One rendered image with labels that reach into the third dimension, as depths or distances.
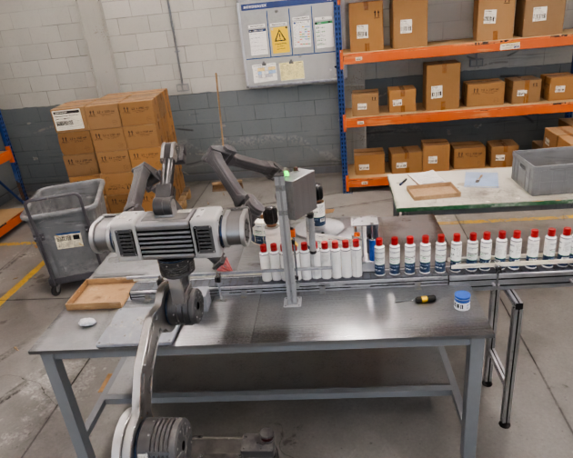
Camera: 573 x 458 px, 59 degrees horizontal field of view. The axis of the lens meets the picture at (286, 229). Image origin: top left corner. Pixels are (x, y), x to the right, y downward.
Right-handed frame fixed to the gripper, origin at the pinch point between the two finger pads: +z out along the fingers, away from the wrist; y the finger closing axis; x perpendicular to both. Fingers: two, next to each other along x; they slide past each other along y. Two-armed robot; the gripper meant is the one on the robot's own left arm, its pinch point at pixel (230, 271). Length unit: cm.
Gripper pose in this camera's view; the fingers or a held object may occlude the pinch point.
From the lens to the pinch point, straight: 266.7
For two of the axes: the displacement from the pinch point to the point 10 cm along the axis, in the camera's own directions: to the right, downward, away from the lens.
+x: -7.1, 6.2, 3.4
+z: 7.1, 6.5, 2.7
